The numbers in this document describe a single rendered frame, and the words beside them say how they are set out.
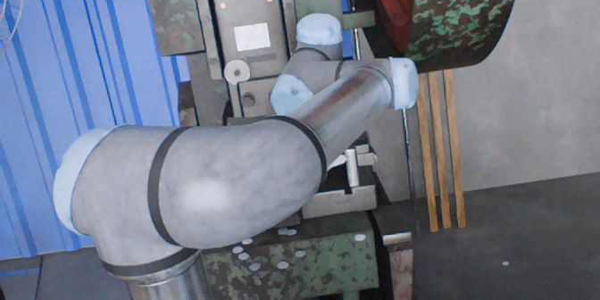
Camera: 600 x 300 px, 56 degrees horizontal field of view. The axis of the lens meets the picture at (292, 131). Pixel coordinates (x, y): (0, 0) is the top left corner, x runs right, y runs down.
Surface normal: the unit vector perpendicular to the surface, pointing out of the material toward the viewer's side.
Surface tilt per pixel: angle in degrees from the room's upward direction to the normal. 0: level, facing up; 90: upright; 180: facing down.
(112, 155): 37
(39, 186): 90
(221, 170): 55
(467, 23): 130
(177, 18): 90
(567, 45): 90
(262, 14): 90
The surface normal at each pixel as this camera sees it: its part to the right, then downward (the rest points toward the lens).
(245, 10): 0.04, 0.31
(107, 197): -0.44, 0.16
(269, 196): 0.56, 0.21
